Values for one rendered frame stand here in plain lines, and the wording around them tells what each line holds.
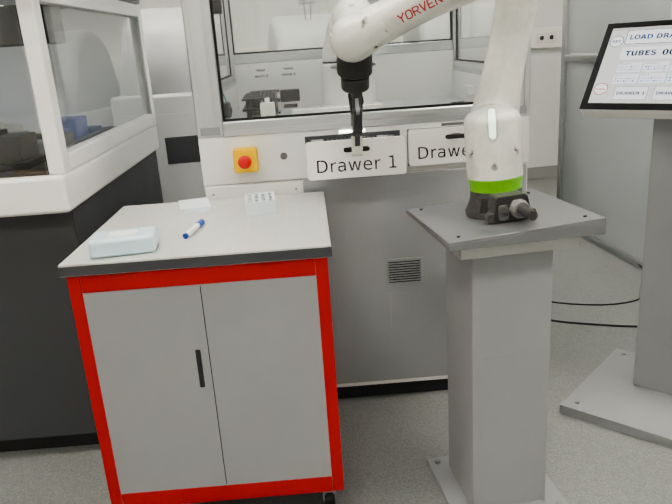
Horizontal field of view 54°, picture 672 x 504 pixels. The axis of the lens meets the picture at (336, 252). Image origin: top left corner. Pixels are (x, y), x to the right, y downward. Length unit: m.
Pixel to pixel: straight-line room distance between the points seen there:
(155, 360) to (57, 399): 0.67
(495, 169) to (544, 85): 4.22
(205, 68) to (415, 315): 1.03
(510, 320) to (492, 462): 0.39
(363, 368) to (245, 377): 0.74
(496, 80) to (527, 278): 0.49
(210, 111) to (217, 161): 0.15
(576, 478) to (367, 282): 0.84
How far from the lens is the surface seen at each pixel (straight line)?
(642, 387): 2.48
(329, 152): 1.95
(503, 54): 1.72
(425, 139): 2.09
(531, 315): 1.66
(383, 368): 2.32
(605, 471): 2.11
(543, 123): 5.80
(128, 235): 1.62
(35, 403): 2.31
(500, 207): 1.54
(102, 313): 1.65
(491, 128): 1.55
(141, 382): 1.71
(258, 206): 1.84
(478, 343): 1.64
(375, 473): 2.04
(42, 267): 2.12
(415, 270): 2.20
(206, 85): 2.08
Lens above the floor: 1.20
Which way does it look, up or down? 17 degrees down
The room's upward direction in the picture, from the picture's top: 4 degrees counter-clockwise
